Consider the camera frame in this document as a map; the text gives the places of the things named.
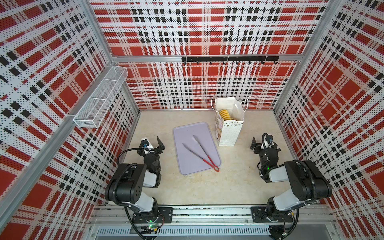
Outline lavender plastic tray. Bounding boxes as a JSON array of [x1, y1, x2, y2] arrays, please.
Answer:
[[173, 122, 222, 176]]

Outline long ridged bread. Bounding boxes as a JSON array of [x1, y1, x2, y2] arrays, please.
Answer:
[[219, 109, 232, 121]]

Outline metal tongs red handle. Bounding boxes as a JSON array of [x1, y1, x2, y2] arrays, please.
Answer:
[[182, 135, 221, 173]]

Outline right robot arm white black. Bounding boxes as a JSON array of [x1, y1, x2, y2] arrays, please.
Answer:
[[250, 133, 332, 223]]

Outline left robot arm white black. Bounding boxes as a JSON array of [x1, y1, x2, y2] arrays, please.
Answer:
[[105, 137, 166, 223]]

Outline white cartoon paper bag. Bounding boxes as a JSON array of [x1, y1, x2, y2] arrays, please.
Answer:
[[211, 97, 251, 147]]

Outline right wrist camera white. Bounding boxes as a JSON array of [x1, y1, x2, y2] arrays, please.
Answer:
[[262, 133, 278, 149]]

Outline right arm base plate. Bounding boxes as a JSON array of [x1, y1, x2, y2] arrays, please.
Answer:
[[251, 206, 294, 223]]

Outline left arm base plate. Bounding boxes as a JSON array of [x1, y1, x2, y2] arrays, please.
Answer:
[[132, 207, 173, 224]]

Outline white wire mesh basket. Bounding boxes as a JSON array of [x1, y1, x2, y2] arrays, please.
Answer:
[[74, 66, 128, 129]]

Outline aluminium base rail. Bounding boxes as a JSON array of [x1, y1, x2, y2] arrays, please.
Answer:
[[85, 205, 343, 240]]

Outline black hook rail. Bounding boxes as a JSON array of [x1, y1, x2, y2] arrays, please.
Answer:
[[181, 56, 280, 63]]

